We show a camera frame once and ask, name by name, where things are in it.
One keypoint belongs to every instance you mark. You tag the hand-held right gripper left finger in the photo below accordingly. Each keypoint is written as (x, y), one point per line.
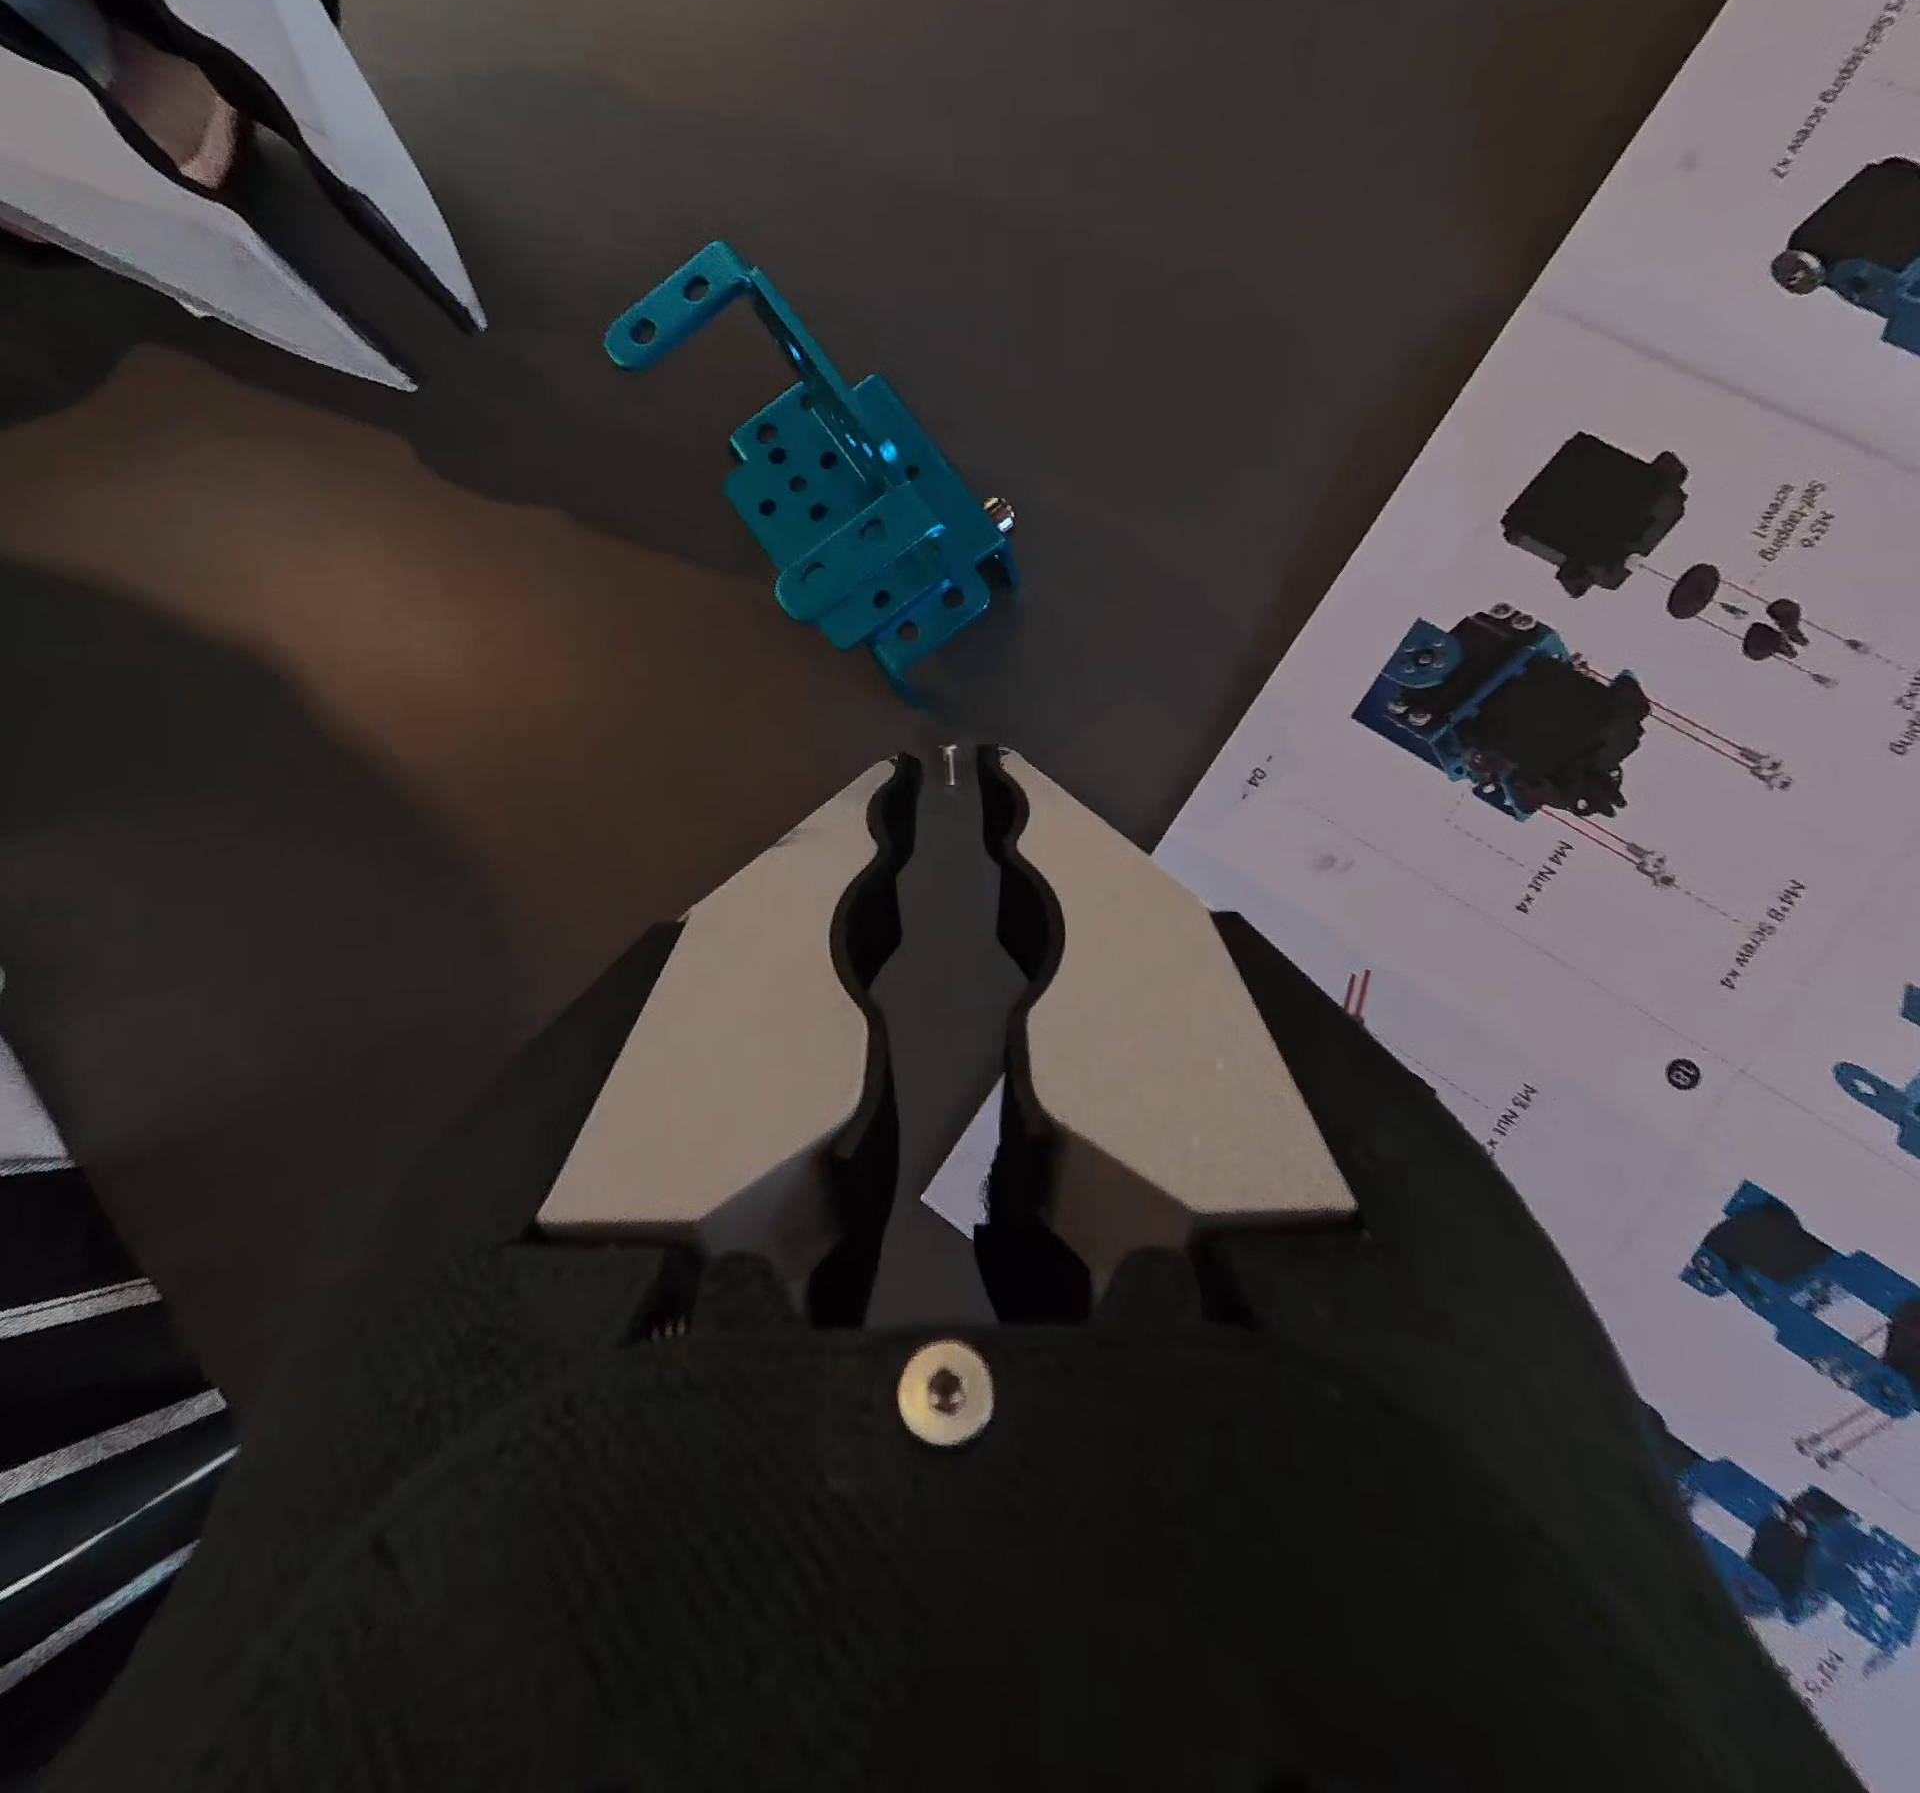
(719, 1058)

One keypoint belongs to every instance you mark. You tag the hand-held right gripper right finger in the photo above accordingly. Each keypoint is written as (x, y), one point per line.
(1184, 1058)

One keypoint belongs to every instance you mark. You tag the blue metal bracket assembly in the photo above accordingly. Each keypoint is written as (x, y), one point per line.
(811, 489)

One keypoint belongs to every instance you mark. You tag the dark desk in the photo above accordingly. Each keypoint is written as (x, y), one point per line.
(1049, 143)

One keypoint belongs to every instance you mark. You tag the person's striped black sweater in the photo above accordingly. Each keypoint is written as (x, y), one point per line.
(89, 1374)

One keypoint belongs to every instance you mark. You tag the printed instruction sheet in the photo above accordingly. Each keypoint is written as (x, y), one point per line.
(1576, 397)

